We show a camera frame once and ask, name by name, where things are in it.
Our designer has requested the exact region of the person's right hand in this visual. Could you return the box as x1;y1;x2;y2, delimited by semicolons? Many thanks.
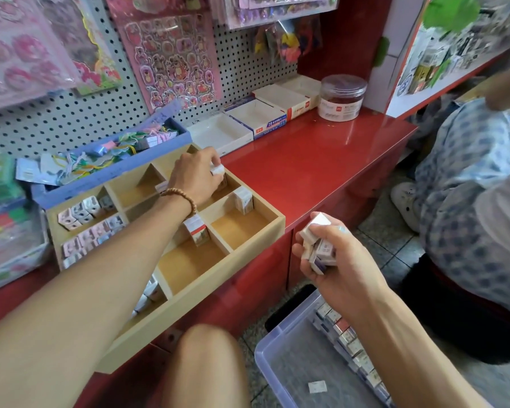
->
291;212;392;328

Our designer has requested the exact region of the person's left hand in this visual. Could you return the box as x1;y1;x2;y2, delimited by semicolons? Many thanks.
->
165;147;226;209

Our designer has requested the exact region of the handful of boxed erasers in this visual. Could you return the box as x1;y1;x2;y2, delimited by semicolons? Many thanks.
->
299;211;339;276

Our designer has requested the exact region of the wooden compartment tray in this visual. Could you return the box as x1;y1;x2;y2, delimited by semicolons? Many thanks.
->
45;144;287;376

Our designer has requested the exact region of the clear plastic storage bin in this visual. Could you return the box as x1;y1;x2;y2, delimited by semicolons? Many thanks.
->
254;288;494;408

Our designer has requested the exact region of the person's right forearm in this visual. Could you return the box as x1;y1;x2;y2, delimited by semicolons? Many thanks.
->
352;288;494;408

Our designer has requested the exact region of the person's left forearm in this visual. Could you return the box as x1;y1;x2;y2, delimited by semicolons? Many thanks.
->
0;195;197;408

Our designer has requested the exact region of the white tray box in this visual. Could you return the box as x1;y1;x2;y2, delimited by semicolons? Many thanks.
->
187;112;254;158
253;74;324;121
225;97;290;139

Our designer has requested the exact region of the blue box of trinkets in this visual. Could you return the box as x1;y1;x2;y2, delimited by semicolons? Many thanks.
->
15;101;192;211

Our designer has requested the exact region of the person's left leg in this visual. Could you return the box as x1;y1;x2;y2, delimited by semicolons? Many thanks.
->
161;324;250;408

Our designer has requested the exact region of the white pegboard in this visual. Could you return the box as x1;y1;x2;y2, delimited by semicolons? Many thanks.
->
0;0;324;162

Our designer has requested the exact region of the black stool red cushion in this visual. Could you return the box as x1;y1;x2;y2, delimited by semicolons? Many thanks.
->
399;254;510;366

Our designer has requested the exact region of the pink sticker pack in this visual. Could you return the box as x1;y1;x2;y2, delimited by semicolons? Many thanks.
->
106;0;224;114
0;0;79;114

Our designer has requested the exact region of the red display counter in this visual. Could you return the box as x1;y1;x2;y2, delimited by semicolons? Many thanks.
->
0;106;418;408

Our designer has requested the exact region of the clear bag of colourful toys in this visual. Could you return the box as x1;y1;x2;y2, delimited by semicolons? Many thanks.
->
253;16;324;66

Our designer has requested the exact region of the round clear plastic jar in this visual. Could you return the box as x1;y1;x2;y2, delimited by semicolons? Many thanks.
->
318;74;368;123

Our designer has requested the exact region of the green edged sticker pack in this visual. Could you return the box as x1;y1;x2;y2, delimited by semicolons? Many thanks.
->
38;0;124;97

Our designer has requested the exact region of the stack of colourful packs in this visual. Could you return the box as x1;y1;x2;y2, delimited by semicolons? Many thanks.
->
0;152;27;239

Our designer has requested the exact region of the white side shelf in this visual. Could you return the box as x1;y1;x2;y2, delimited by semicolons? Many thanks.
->
363;0;510;120

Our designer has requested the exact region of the beaded wooden bracelet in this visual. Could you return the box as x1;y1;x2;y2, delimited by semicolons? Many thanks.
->
157;188;198;219

